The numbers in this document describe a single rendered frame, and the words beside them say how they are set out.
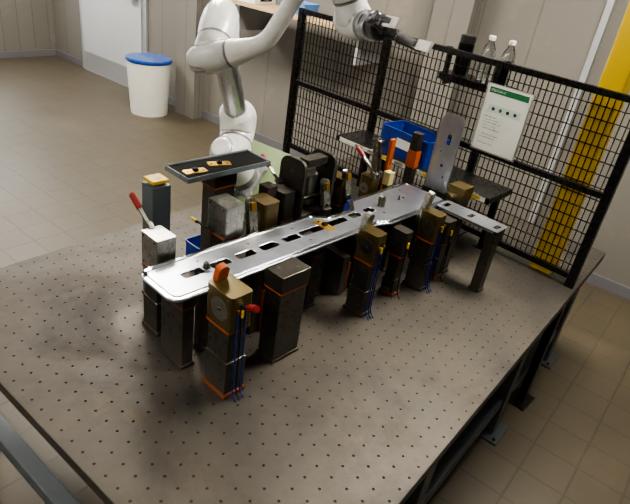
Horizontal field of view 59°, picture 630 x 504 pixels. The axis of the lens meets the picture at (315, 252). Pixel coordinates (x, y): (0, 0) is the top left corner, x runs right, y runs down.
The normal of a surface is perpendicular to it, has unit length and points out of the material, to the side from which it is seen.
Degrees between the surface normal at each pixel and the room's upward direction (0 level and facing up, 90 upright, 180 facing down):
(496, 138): 90
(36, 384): 0
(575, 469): 0
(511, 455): 0
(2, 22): 90
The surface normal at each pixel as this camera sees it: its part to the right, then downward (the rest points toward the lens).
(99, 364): 0.14, -0.86
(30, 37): 0.77, 0.40
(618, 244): -0.62, 0.31
